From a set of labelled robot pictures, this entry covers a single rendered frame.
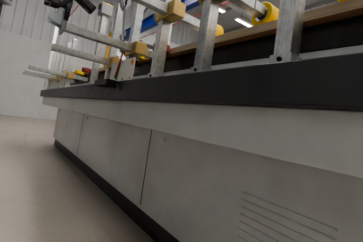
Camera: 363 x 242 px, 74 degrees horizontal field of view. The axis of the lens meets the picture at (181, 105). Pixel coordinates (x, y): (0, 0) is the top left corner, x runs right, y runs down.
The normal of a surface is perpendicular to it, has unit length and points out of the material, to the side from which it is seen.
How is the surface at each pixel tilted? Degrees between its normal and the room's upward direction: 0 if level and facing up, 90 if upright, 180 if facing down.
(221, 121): 90
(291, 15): 90
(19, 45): 90
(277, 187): 90
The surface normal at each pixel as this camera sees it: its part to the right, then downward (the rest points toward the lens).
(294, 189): -0.79, -0.15
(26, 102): 0.58, 0.04
